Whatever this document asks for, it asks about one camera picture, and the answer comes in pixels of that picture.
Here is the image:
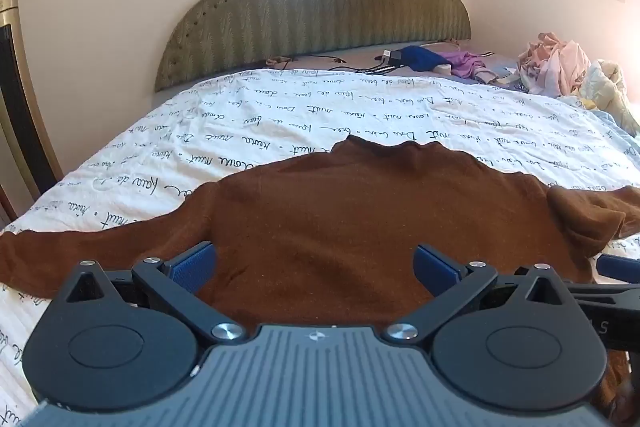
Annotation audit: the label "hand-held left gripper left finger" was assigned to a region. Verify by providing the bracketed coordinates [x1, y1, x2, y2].
[62, 241, 249, 348]

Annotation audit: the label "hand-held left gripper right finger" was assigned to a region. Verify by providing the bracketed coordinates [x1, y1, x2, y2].
[382, 244, 571, 344]

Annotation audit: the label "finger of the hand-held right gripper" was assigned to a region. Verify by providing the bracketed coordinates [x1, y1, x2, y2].
[596, 254, 640, 284]

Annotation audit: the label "brown sweater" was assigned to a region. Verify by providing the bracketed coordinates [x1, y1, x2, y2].
[0, 134, 640, 427]

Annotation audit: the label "white script-printed blanket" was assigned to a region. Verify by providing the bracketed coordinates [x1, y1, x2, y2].
[0, 68, 640, 427]

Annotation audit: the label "purple cloth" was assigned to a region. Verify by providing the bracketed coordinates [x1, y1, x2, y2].
[445, 51, 493, 80]

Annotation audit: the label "blue cloth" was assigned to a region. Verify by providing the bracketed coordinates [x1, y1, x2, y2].
[392, 45, 453, 72]

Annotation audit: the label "green upholstered headboard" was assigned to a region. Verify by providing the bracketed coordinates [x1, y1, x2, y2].
[154, 0, 472, 94]

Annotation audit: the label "black cable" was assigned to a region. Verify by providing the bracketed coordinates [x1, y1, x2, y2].
[265, 53, 396, 75]

